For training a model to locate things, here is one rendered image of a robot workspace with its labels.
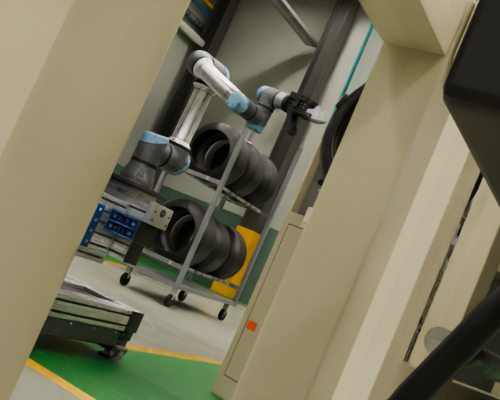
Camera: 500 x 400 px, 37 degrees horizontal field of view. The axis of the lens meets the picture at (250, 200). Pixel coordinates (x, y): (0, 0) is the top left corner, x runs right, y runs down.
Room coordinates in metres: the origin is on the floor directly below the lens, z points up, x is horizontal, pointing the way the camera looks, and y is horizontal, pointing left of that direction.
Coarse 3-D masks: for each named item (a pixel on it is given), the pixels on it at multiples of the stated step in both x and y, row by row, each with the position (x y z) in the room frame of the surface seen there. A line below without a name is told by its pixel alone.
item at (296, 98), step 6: (288, 96) 2.92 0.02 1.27; (294, 96) 2.91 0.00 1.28; (300, 96) 2.87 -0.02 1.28; (306, 96) 2.85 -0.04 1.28; (282, 102) 2.92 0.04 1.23; (288, 102) 2.93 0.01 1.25; (294, 102) 2.91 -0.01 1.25; (300, 102) 2.87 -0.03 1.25; (306, 102) 2.86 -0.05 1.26; (312, 102) 2.87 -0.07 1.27; (282, 108) 2.93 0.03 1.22; (294, 108) 2.89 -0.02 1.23; (300, 108) 2.87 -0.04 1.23; (306, 108) 2.86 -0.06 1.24; (312, 108) 2.89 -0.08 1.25; (294, 114) 2.90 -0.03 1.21; (300, 114) 2.86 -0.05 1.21; (306, 120) 2.89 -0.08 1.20
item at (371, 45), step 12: (372, 24) 3.46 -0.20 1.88; (372, 36) 3.45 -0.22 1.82; (360, 48) 3.46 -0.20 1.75; (372, 48) 3.43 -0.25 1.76; (360, 60) 3.45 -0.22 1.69; (372, 60) 3.41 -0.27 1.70; (360, 72) 3.43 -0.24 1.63; (348, 84) 3.46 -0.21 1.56; (360, 84) 3.42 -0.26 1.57; (336, 108) 3.46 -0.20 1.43
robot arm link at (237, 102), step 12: (192, 60) 3.08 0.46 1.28; (204, 60) 3.07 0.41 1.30; (192, 72) 3.10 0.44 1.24; (204, 72) 3.04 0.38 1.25; (216, 72) 3.01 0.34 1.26; (216, 84) 2.98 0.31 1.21; (228, 84) 2.95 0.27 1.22; (228, 96) 2.92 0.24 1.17; (240, 96) 2.86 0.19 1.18; (240, 108) 2.87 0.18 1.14; (252, 108) 2.91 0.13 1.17
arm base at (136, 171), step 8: (136, 160) 3.10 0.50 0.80; (128, 168) 3.09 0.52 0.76; (136, 168) 3.09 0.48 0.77; (144, 168) 3.09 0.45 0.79; (152, 168) 3.12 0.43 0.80; (128, 176) 3.08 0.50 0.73; (136, 176) 3.07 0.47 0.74; (144, 176) 3.09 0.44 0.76; (152, 176) 3.13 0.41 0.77; (144, 184) 3.09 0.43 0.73; (152, 184) 3.14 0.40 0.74
